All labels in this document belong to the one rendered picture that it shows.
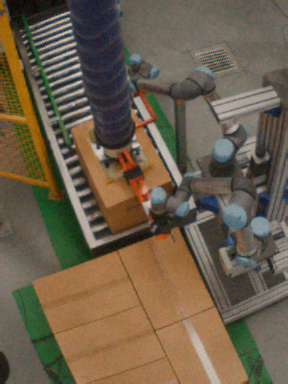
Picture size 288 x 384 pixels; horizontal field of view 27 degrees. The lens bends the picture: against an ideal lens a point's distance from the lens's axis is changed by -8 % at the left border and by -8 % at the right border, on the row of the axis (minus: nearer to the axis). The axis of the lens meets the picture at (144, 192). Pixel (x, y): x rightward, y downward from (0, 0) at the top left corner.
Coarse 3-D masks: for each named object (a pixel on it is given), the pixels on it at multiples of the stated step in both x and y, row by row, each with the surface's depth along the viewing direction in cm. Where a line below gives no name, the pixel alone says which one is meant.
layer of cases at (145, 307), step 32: (128, 256) 383; (160, 256) 382; (64, 288) 375; (96, 288) 374; (128, 288) 373; (160, 288) 372; (192, 288) 370; (64, 320) 364; (96, 320) 364; (128, 320) 363; (160, 320) 362; (192, 320) 360; (64, 352) 353; (96, 352) 353; (128, 352) 352; (160, 352) 351; (192, 352) 349; (224, 352) 347
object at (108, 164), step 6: (90, 138) 374; (90, 144) 372; (96, 144) 370; (90, 150) 371; (96, 150) 369; (96, 156) 368; (96, 162) 366; (102, 162) 365; (108, 162) 364; (114, 162) 365; (102, 168) 363; (108, 168) 363; (114, 168) 363; (102, 174) 362; (108, 180) 360; (114, 180) 360
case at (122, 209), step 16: (80, 128) 380; (80, 144) 375; (144, 144) 372; (80, 160) 396; (160, 160) 366; (96, 176) 364; (144, 176) 362; (160, 176) 361; (96, 192) 375; (112, 192) 358; (128, 192) 358; (112, 208) 357; (128, 208) 365; (112, 224) 373; (128, 224) 382
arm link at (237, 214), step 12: (240, 192) 273; (228, 204) 272; (240, 204) 270; (252, 204) 273; (228, 216) 271; (240, 216) 268; (240, 228) 274; (240, 240) 290; (252, 240) 294; (240, 252) 301; (252, 252) 299; (252, 264) 303
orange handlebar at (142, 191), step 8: (152, 112) 366; (152, 120) 363; (136, 128) 363; (120, 152) 355; (128, 152) 354; (120, 160) 352; (128, 160) 352; (144, 184) 344; (136, 192) 341; (144, 192) 341
